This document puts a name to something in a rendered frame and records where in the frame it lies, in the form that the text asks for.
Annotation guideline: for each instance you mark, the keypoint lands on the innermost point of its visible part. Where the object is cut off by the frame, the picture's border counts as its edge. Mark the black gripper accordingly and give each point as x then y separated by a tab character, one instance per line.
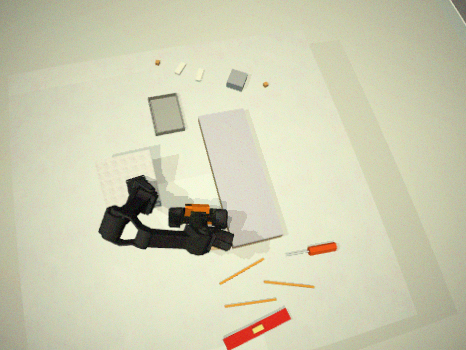
218	217

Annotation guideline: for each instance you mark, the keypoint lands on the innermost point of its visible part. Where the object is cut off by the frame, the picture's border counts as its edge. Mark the orange-handled awl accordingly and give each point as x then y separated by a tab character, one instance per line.
318	249

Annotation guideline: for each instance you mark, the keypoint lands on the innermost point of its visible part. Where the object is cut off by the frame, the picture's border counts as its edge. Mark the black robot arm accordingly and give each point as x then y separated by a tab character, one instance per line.
197	238

